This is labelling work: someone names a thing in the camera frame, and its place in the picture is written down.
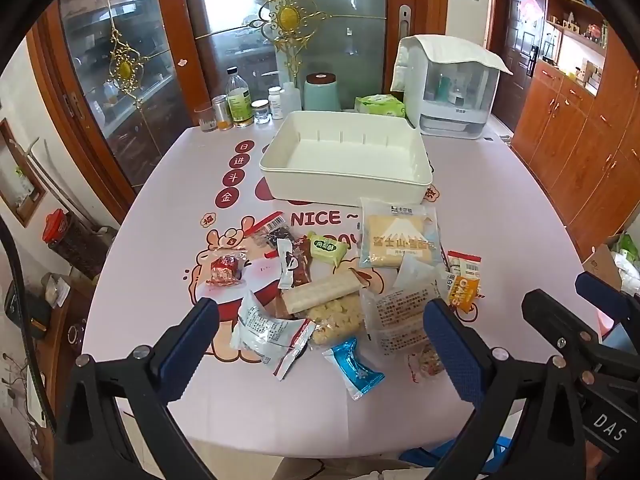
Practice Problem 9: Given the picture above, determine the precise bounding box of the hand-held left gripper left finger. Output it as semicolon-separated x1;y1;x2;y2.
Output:
57;297;221;480

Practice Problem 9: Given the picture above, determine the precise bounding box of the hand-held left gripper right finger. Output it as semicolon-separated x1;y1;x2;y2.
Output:
422;297;596;480

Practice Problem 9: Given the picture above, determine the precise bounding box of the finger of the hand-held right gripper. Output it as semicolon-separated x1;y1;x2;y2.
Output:
521;289;640;386
575;271;640;331

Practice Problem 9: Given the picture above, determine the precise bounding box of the clear bun packet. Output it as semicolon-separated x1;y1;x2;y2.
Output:
360;280;446;358

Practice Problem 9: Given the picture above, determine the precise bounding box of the white red-edged snack packet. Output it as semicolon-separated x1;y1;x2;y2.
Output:
230;290;317;380

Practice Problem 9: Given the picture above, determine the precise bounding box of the orange white stick packet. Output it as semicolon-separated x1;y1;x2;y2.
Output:
446;250;482;281

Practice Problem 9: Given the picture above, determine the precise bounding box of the yellow puff snack bag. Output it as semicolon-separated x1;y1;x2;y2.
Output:
305;294;366;347

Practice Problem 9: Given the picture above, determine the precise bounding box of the long brown wafer packet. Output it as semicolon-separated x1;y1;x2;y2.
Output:
281;270;368;317

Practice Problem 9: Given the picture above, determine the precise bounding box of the white plastic bin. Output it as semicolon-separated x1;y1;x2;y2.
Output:
258;110;433;206

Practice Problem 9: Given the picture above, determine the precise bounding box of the cardboard box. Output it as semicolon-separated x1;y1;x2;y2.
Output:
582;232;640;296

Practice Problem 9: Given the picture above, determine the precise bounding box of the orange snack packet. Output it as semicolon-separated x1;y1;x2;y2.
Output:
442;272;481;317

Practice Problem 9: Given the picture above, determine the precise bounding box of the translucent white packet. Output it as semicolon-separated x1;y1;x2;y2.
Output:
392;252;436;291

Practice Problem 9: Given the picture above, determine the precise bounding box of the red candy packet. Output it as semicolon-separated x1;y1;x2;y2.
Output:
209;252;247;287

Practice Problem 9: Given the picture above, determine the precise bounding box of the blue candy packet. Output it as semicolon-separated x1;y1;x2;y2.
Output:
322;336;386;401

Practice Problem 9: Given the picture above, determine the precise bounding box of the blue plastic stool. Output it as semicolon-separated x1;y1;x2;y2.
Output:
400;437;506;468

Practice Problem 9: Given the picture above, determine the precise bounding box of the mountain print bread packet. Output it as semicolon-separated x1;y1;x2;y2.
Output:
358;197;445;270

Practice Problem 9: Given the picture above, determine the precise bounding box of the white strip snack packet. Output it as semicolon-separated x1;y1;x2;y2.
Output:
276;238;301;290

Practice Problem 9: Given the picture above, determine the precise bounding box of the wooden side table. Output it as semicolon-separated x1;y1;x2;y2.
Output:
30;270;98;411

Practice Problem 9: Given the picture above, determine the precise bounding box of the clear barcode snack bag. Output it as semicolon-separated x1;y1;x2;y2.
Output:
243;212;296;251

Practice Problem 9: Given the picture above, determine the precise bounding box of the green snack packet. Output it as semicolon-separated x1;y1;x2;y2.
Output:
306;231;349;267

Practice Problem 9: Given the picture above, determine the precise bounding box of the wooden shelf cabinet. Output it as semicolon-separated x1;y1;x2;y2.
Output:
510;0;640;261

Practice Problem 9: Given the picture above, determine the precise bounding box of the red lid jar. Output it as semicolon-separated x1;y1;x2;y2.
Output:
42;208;108;281

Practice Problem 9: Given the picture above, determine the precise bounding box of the glass cup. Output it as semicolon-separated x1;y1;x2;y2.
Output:
194;104;217;133

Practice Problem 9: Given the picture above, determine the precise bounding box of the white bottle sterilizer cabinet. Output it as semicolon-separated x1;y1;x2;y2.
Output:
402;35;501;137

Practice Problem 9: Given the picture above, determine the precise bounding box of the metal lid jar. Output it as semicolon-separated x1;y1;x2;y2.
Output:
211;95;235;131

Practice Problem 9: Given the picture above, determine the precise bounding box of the plastic bottle green label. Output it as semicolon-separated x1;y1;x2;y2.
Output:
225;66;253;128

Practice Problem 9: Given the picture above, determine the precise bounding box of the green tissue pack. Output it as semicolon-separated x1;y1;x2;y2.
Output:
354;94;406;120

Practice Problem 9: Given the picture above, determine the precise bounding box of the white pill bottle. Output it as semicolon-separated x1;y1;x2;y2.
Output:
267;86;286;120

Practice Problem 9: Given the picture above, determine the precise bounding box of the dark wooden entry door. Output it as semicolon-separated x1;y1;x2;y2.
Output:
492;0;548;131

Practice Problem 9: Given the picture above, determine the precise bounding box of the translucent plastic bottle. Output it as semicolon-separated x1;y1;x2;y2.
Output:
282;81;303;113

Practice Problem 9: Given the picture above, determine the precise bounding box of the mint canister brown lid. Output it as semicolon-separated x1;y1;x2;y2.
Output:
304;73;342;112

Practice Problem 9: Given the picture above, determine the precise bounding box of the white towel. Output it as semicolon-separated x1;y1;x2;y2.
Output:
390;35;514;93

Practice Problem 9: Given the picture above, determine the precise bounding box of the wooden wall frame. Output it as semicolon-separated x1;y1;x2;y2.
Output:
0;119;47;228

